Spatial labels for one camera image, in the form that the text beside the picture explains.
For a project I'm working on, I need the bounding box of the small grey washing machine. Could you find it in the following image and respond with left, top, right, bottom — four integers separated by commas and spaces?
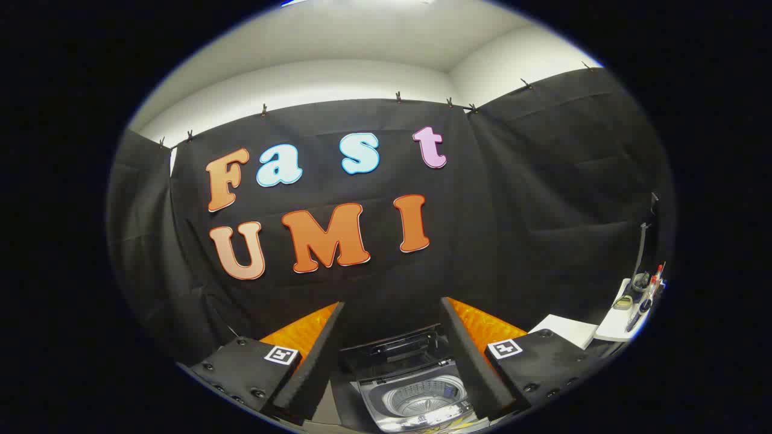
352, 359, 490, 433

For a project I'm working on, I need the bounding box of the grey strap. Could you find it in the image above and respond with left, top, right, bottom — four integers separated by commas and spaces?
633, 192, 659, 285

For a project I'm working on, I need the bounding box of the black backdrop cloth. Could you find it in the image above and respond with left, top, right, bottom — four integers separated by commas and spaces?
107, 66, 675, 362

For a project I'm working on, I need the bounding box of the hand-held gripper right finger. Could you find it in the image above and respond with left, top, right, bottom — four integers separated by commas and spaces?
439, 297, 604, 423

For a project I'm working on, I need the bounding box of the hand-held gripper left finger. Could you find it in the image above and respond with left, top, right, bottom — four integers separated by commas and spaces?
189, 301, 346, 423

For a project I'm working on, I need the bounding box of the white board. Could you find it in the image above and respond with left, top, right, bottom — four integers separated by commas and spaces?
530, 313, 599, 350

